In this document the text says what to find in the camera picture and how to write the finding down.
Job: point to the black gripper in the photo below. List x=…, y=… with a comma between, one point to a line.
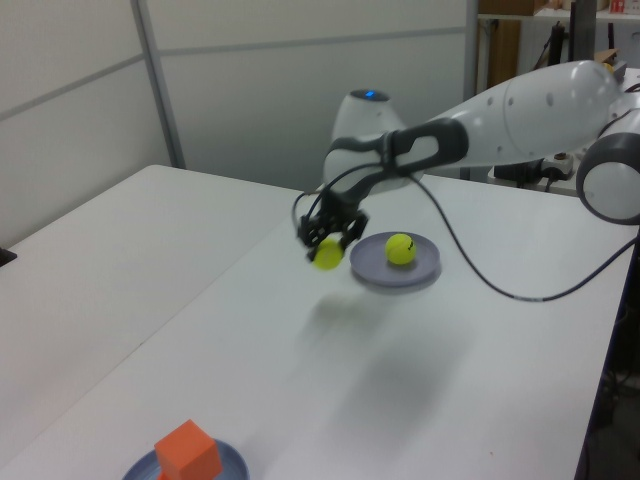
x=340, y=210

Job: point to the plain yellow tennis ball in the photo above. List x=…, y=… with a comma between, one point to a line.
x=327, y=257

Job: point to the tennis ball with black print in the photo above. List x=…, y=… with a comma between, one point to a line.
x=397, y=250

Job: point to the orange cube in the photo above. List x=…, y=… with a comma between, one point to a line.
x=187, y=450

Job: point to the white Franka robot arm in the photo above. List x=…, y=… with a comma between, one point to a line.
x=525, y=120

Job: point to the purple plate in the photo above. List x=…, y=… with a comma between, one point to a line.
x=425, y=262

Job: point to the black power box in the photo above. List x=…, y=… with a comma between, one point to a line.
x=515, y=175

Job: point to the emergency stop button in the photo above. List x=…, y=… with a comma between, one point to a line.
x=560, y=167

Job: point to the brown cardboard panel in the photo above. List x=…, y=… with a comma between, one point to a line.
x=502, y=55

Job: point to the blue plate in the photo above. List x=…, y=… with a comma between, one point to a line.
x=232, y=462

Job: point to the black upright post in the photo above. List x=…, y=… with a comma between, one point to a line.
x=557, y=45

